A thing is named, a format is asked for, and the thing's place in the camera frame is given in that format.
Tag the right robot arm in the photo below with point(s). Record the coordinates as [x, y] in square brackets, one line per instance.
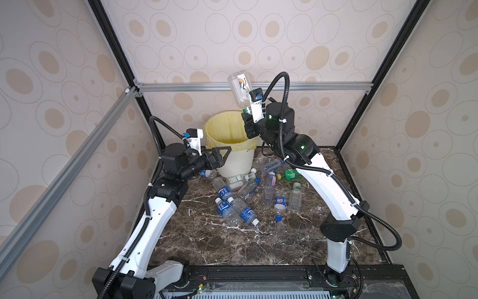
[345, 210]

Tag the black frame post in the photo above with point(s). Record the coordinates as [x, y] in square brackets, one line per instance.
[100, 14]
[398, 44]

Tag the white plastic waste bin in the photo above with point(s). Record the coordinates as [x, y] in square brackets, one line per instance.
[237, 163]

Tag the aluminium rail left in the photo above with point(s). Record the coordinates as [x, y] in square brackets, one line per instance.
[16, 243]

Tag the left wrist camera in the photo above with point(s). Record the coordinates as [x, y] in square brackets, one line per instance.
[192, 139]

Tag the clear bottle blue label upper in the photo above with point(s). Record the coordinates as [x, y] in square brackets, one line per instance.
[221, 188]

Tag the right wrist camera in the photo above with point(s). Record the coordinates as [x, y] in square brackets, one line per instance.
[256, 101]

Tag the Pepsi bottle blue cap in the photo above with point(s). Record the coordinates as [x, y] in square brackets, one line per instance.
[280, 205]

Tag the soda water bottle blue cap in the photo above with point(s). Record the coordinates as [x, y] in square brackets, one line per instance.
[272, 166]

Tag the clear bottle blue cap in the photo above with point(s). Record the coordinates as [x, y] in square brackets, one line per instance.
[248, 189]

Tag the pocari bottle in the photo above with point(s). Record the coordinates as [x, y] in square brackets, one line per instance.
[244, 211]
[227, 212]

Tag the clear bottle green white label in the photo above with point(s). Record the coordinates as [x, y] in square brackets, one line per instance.
[240, 86]

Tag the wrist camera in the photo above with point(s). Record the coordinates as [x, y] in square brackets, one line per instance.
[256, 101]
[192, 139]

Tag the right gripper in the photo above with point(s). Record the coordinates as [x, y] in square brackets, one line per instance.
[249, 123]

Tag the green bottle yellow cap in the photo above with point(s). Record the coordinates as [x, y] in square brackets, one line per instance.
[289, 174]

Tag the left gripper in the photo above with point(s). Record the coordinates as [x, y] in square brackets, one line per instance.
[218, 162]

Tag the clear bottle purple label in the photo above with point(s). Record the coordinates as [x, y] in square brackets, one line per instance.
[269, 188]

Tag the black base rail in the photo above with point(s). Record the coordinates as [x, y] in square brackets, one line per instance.
[291, 282]

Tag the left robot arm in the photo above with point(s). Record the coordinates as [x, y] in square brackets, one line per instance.
[128, 275]

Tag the black frame post right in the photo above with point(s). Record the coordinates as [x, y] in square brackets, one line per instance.
[398, 44]

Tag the black frame post left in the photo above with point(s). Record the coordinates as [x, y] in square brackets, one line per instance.
[100, 14]

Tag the yellow bin liner bag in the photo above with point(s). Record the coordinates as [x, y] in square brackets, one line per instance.
[226, 129]

